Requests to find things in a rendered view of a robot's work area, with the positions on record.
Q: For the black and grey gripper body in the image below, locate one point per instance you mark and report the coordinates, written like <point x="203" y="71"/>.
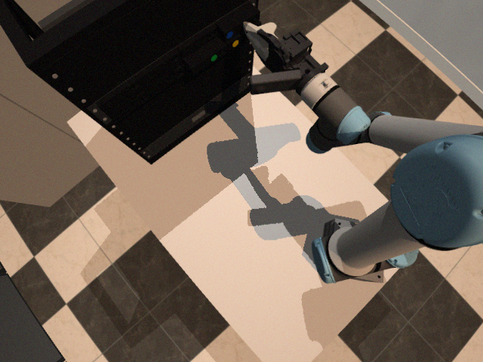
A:
<point x="294" y="46"/>

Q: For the black open-frame server rack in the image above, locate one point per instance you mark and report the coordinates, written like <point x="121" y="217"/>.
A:
<point x="95" y="56"/>

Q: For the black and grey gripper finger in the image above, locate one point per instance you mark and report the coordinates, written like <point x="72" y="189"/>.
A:
<point x="262" y="34"/>
<point x="261" y="52"/>

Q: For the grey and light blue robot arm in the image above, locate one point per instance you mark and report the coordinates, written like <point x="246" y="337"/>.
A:
<point x="437" y="195"/>

